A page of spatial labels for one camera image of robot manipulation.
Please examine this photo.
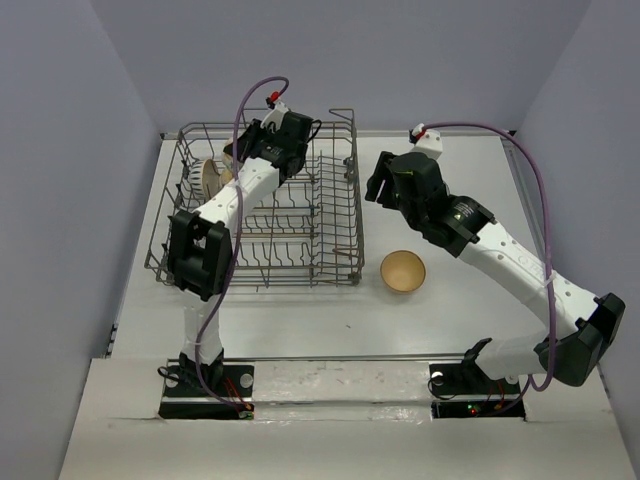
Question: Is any leaf patterned white bowl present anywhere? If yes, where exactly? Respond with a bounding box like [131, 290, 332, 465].
[220, 139, 234, 187]

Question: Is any white pink rimmed bowl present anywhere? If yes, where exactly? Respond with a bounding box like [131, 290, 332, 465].
[187, 159, 207, 200]

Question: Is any tan orange bowl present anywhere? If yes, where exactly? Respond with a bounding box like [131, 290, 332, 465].
[380, 250, 427, 294]

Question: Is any yellow blue sun bowl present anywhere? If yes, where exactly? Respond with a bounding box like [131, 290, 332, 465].
[202, 159, 220, 200]

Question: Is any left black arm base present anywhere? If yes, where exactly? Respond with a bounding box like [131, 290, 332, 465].
[157, 355, 255, 421]

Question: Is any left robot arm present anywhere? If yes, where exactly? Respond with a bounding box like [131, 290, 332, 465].
[167, 110, 316, 395]

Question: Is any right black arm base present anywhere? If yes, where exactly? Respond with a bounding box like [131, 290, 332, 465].
[427, 338, 526, 419]

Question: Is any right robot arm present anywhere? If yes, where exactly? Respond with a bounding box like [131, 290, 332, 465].
[365, 151, 625, 392]

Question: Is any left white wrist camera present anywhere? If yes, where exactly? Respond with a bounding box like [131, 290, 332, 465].
[261, 91, 290, 132]

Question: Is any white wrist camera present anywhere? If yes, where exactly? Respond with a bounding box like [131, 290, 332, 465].
[261, 91, 290, 132]
[409, 123, 443, 160]

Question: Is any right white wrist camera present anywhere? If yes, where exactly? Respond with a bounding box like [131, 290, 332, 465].
[409, 123, 443, 160]

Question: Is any grey wire dish rack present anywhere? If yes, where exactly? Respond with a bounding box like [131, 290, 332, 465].
[143, 108, 364, 289]

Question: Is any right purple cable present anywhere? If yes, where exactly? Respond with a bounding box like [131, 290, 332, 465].
[414, 121, 559, 392]

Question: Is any purple cable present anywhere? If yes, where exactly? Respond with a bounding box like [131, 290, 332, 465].
[414, 121, 559, 392]
[195, 76, 291, 414]

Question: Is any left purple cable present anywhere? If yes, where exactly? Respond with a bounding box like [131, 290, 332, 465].
[195, 76, 291, 414]

